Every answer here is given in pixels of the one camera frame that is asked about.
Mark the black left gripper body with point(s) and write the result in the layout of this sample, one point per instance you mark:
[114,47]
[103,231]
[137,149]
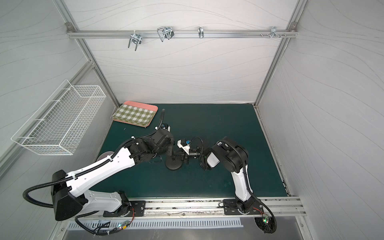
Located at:
[168,152]

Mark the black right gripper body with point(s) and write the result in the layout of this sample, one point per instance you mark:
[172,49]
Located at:
[193,153]

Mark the black microphone stand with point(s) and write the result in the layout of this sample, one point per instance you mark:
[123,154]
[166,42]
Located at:
[176,159]

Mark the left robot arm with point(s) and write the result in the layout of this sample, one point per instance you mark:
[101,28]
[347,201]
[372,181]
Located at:
[75,197]

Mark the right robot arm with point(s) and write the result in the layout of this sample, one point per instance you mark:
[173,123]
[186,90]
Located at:
[233,157]

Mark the pink plastic tray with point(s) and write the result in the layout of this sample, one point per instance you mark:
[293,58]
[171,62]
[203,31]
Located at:
[141,105]

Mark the green white checkered cloth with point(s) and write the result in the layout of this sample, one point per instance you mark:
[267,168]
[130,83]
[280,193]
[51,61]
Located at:
[134,115]

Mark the grey bowl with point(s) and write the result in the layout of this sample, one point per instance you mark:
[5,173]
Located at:
[104,155]

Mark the metal hook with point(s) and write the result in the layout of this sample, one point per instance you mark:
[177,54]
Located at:
[201,32]
[165,32]
[135,40]
[273,34]

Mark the aluminium crossbar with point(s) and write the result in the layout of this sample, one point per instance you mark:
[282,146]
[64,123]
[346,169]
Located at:
[179,34]

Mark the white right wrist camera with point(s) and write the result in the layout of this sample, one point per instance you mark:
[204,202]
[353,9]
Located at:
[184,144]

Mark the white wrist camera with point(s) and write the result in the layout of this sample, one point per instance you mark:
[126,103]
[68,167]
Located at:
[166,127]
[184,144]

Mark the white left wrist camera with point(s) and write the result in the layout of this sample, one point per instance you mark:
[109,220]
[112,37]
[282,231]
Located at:
[166,127]

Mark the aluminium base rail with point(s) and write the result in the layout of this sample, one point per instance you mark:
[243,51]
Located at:
[207,207]

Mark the white wire basket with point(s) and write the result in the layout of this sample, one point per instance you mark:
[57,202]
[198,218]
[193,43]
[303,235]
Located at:
[57,127]

